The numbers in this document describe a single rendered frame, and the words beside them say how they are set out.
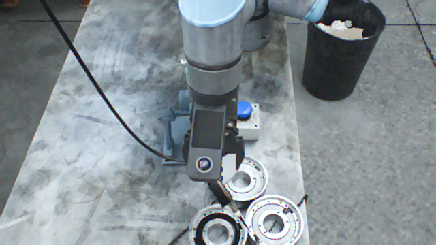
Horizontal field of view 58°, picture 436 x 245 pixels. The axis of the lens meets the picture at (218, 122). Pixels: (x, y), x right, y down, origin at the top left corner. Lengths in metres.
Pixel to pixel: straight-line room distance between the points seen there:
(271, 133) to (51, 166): 0.49
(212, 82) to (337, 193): 1.34
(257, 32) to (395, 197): 1.06
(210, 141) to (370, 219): 1.31
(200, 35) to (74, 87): 0.64
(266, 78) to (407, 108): 1.28
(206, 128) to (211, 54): 0.11
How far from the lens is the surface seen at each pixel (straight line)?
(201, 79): 0.50
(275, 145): 0.88
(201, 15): 0.45
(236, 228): 0.74
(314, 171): 1.82
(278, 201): 0.77
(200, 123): 0.53
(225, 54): 0.48
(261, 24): 1.07
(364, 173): 1.87
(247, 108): 0.84
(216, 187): 0.66
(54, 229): 0.84
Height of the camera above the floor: 1.51
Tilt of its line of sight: 51 degrees down
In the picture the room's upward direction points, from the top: 2 degrees counter-clockwise
